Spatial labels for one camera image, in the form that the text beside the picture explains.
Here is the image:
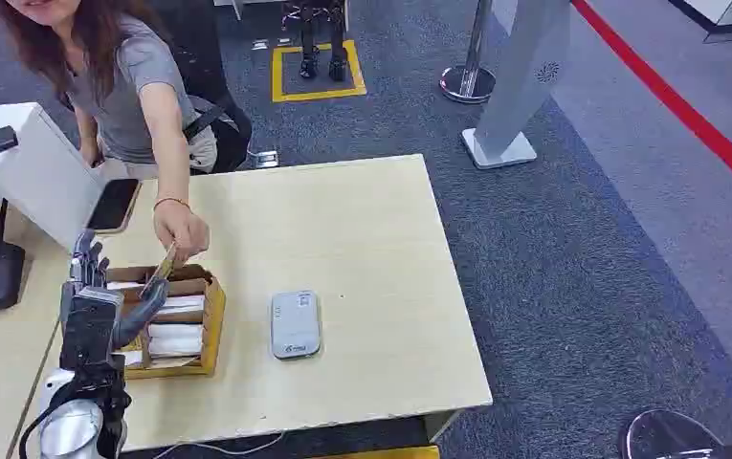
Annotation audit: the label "wooden card box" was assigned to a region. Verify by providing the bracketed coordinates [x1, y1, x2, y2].
[103, 264, 228, 381]

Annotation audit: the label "black office chair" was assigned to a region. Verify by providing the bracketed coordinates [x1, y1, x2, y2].
[149, 0, 255, 176]

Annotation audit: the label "chrome round base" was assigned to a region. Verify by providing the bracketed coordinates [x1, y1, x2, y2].
[616, 408, 725, 459]

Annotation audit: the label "yellow strip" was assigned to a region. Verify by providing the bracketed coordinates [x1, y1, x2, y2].
[312, 446, 441, 459]

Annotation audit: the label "person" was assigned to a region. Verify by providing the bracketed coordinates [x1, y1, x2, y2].
[0, 0, 254, 268]

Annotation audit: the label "yellow floor tape square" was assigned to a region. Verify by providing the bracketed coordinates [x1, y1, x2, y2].
[270, 38, 368, 104]

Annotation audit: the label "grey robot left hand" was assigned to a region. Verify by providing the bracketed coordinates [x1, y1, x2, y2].
[58, 229, 171, 375]

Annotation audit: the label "black humanoid robot legs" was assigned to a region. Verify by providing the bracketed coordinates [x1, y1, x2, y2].
[280, 0, 349, 83]

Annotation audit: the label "white screen housing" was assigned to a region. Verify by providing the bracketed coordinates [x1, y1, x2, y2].
[0, 101, 107, 252]

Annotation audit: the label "white cable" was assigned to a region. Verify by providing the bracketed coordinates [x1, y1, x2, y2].
[149, 431, 288, 459]

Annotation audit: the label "white standing sign panel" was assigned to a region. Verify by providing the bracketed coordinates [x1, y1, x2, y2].
[459, 0, 573, 171]

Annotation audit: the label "tan card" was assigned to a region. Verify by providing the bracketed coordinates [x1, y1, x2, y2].
[140, 243, 181, 299]

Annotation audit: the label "white raised platform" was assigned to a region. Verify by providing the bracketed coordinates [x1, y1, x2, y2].
[668, 0, 732, 45]

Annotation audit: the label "black smartphone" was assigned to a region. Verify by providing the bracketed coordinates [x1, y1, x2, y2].
[85, 178, 144, 236]

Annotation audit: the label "chrome stanchion post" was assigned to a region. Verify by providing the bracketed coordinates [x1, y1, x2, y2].
[438, 0, 498, 105]

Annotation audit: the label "grey card reader device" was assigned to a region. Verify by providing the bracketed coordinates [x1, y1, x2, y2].
[269, 290, 323, 361]

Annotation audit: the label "person's left hand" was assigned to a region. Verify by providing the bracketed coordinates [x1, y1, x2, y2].
[152, 200, 211, 265]

